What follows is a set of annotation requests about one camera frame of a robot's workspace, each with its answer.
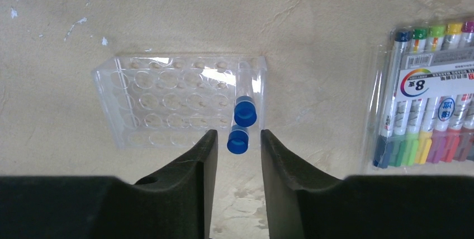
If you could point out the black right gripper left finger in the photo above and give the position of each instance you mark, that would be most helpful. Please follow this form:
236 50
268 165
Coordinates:
172 202

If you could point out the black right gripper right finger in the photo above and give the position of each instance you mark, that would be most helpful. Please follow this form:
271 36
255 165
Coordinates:
305 202

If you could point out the blue capped test tube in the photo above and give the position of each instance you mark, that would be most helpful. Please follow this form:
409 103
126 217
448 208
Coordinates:
245 112
238 140

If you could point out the clear well plate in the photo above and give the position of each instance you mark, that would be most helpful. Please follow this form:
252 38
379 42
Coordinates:
167 102

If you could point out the marker pen pack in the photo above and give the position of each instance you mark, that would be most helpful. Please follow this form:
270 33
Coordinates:
420 114

